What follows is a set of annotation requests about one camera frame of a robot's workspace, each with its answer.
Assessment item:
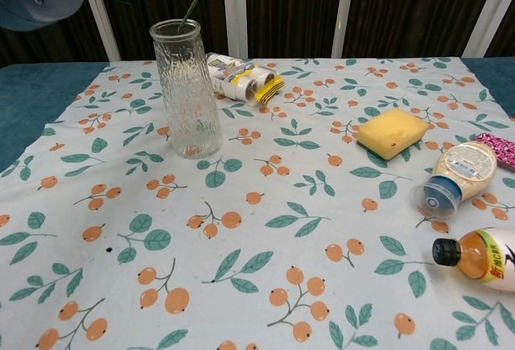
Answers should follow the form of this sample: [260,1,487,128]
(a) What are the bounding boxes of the pink patterned packet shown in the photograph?
[472,133,515,173]

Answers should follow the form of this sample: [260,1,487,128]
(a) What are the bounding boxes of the clear textured glass vase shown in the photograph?
[149,19,224,160]

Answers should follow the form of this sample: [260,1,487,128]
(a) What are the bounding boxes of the white frame post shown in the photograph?
[332,0,361,60]
[86,0,122,63]
[222,0,249,60]
[462,0,514,59]

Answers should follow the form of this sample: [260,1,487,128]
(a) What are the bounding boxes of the orange drink bottle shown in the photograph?
[432,228,515,295]

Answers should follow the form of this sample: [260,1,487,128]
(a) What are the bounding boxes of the dark pleated curtain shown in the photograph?
[0,0,515,68]

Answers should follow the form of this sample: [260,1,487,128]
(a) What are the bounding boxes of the mayonnaise squeeze bottle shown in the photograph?
[410,142,499,223]

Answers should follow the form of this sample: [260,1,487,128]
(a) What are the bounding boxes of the floral print tablecloth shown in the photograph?
[0,56,515,350]

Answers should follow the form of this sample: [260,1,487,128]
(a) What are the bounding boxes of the pack of white bag rolls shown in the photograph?
[205,52,285,106]

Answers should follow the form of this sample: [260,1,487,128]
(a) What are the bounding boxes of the yellow sponge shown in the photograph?
[356,109,430,162]

